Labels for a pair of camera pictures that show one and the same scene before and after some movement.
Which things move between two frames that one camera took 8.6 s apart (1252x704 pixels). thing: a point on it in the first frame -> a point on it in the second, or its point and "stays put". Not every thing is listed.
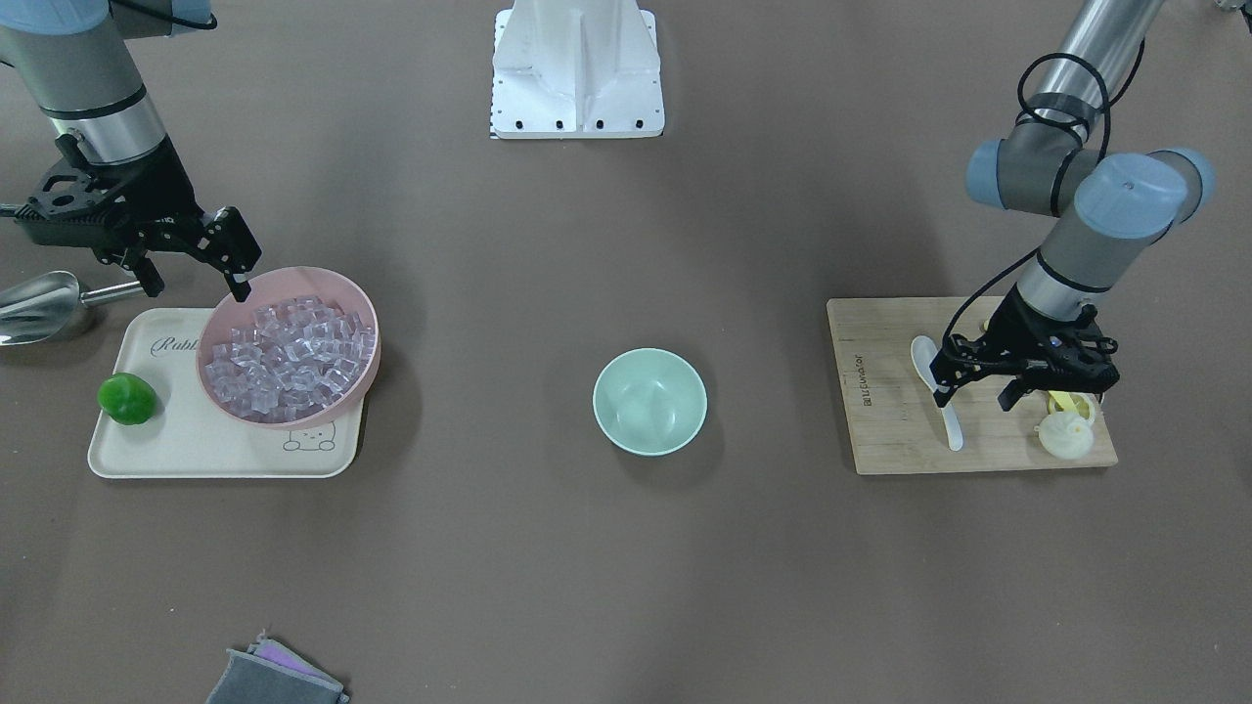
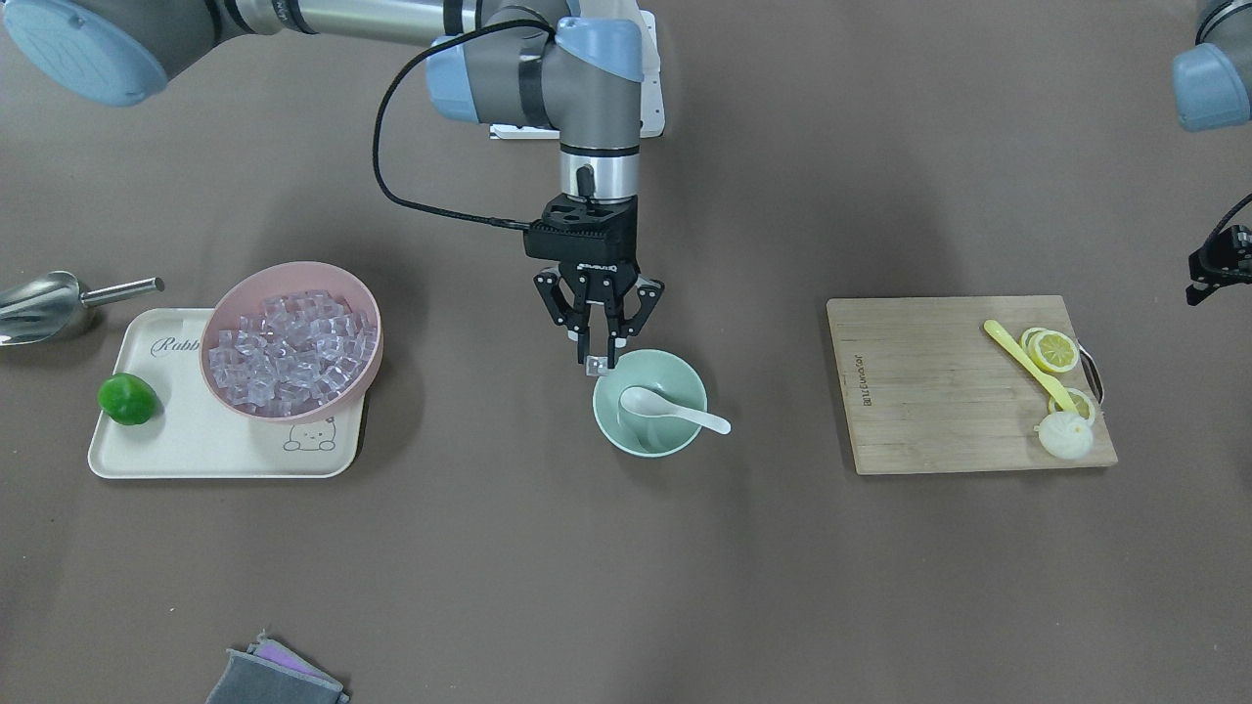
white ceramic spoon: (924, 350) -> (647, 402)
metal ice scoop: (40, 308) stays put
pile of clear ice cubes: (296, 356) stays put
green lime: (126, 398) stays put
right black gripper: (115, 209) -> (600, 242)
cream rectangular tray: (189, 436) stays put
